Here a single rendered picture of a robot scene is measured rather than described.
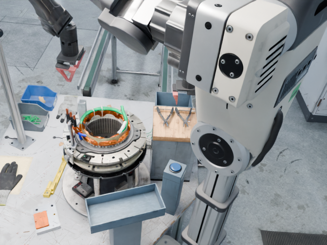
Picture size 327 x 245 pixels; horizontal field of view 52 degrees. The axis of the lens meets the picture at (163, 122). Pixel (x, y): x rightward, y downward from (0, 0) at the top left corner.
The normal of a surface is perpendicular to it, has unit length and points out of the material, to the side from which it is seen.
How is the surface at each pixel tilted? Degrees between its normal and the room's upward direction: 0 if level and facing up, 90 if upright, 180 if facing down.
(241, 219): 0
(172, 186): 90
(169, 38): 90
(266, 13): 0
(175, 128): 0
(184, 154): 90
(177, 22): 56
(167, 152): 90
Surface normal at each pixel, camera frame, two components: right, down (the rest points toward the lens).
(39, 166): 0.08, -0.75
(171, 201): -0.36, 0.59
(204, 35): -0.62, 0.47
